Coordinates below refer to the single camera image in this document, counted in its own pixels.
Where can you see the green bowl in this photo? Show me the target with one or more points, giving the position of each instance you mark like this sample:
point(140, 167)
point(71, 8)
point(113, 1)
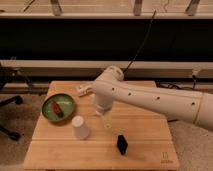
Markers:
point(66, 103)

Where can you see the white rectangular block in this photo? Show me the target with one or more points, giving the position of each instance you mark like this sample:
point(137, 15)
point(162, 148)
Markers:
point(99, 113)

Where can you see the red brown item in bowl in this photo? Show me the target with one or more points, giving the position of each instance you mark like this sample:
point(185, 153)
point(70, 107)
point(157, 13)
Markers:
point(57, 109)

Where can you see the black eraser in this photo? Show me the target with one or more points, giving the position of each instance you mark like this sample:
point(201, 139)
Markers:
point(122, 144)

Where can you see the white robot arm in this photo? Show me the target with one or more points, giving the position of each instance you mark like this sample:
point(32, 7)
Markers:
point(190, 106)

